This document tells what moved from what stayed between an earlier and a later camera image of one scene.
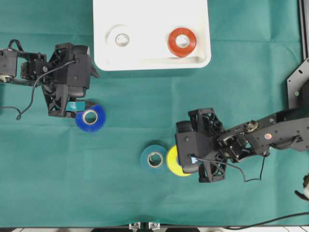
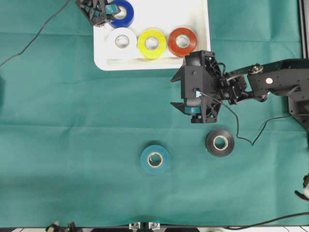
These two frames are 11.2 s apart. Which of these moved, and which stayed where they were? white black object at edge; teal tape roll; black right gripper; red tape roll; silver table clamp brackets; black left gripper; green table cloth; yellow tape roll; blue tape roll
Moved: black left gripper; yellow tape roll; black right gripper; blue tape roll
Stayed: green table cloth; white black object at edge; teal tape roll; red tape roll; silver table clamp brackets
